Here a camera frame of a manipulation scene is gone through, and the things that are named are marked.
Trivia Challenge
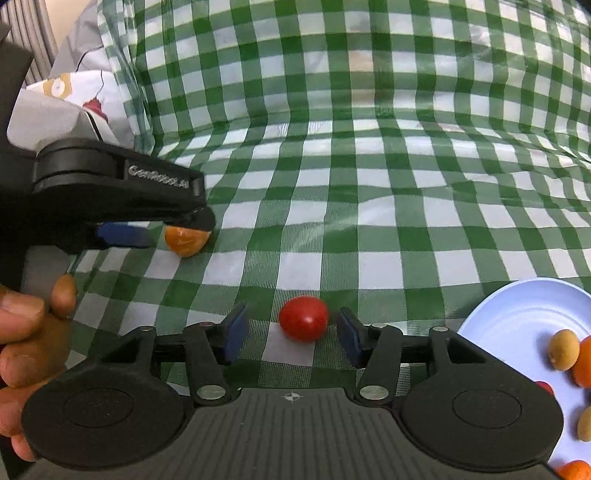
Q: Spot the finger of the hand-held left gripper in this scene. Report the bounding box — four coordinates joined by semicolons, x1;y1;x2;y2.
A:
95;222;156;250
41;154;216;232

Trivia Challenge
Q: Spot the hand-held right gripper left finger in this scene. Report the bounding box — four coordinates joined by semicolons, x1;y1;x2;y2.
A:
102;302;250;408

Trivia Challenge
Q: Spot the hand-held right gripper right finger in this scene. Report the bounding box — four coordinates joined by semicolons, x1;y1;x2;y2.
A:
335;307;485;403

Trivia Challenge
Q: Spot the plastic-wrapped orange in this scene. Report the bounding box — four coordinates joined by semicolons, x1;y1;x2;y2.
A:
165;224;211;258

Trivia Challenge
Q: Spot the pale blue plate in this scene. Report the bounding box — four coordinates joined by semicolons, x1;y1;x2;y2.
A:
456;277;591;472

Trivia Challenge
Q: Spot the unwrapped orange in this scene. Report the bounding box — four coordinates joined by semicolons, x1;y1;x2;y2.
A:
558;460;591;480

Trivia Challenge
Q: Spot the person's left hand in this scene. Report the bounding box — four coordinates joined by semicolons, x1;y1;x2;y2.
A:
0;274;78;462

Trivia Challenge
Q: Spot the white pillow black piping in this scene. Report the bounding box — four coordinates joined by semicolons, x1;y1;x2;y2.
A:
7;88;118;153

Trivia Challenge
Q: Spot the white printed blanket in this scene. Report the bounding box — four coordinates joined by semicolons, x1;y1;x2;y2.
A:
25;0;141;146

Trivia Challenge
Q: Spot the grey pleated curtain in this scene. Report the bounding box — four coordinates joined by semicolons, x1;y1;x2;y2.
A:
0;0;60;80

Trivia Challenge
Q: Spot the green checkered tablecloth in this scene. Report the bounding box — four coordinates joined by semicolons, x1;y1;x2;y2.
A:
69;0;591;398

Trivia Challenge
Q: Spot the tan round fruit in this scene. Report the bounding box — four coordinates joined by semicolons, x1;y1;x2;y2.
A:
549;329;581;372

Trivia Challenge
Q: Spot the small mandarin orange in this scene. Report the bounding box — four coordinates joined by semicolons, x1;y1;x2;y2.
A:
573;335;591;388

